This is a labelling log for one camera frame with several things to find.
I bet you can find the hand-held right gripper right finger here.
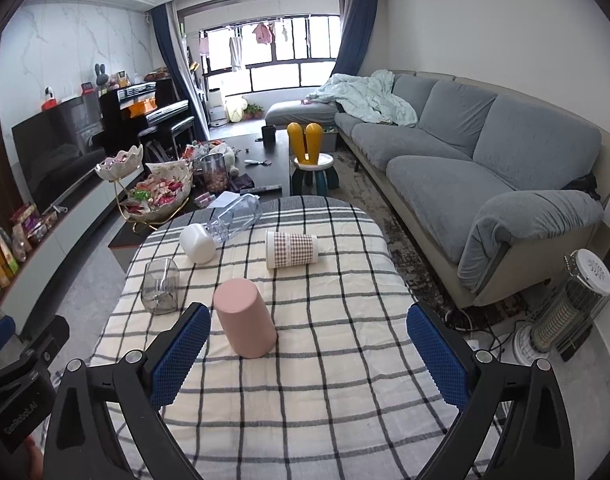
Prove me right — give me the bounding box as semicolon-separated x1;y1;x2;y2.
406;302;576;480

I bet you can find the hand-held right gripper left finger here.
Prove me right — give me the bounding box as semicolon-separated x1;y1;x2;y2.
44;302;212;480

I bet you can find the grey glass cup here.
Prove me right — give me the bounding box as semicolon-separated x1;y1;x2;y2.
143;257;181;316

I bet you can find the pink cup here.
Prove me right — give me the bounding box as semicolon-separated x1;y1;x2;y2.
213;279;278;359

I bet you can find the white cup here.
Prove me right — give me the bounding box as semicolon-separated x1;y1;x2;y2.
179;223;218;265

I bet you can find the brown checked cup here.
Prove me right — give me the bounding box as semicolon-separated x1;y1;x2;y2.
265;230;320;271

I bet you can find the white power strip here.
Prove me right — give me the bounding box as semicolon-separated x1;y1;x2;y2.
445;309;516;357

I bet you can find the row of snack packets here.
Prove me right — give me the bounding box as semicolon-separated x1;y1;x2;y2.
0;202;59;292

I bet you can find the plaid table cloth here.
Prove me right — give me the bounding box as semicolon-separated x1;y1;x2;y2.
50;195;516;480

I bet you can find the white electric heater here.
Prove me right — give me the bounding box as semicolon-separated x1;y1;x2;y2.
512;248;610;367

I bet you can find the white tv cabinet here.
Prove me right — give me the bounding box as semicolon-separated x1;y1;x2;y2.
0;160;142;312

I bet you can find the clear plastic bottle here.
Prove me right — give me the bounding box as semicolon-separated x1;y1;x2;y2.
205;193;264;246

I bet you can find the white tiered snack bowl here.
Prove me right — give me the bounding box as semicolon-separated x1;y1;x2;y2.
95;143;194;235

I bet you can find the grey sofa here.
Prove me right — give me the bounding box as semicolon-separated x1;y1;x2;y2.
264;70;610;311

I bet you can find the glass jar of nuts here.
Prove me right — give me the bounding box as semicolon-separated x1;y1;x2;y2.
200;154;230;194

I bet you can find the black television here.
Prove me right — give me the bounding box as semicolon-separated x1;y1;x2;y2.
11;95;106;214

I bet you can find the white plush toy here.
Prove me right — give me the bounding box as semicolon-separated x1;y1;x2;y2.
209;142;238;177

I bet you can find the dark coffee table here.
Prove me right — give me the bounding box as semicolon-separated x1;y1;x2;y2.
107;132;292;252

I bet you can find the yellow-eared child stool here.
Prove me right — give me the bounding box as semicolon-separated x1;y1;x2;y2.
287;122;338;197

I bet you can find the black bag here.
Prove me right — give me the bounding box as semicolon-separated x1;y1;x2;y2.
566;172;604;201

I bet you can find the black piano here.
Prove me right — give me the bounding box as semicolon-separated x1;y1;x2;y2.
98;79;197;159

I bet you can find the white air purifier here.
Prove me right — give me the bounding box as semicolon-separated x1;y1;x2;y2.
207;88;226;127

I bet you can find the pale crumpled blanket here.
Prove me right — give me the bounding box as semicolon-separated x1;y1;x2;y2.
305;70;418;129

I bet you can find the blue curtain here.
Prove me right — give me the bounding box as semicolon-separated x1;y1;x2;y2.
150;2;212;142
332;0;381;82

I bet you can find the hanging laundry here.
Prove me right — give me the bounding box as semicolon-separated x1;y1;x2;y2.
197;19;292;74

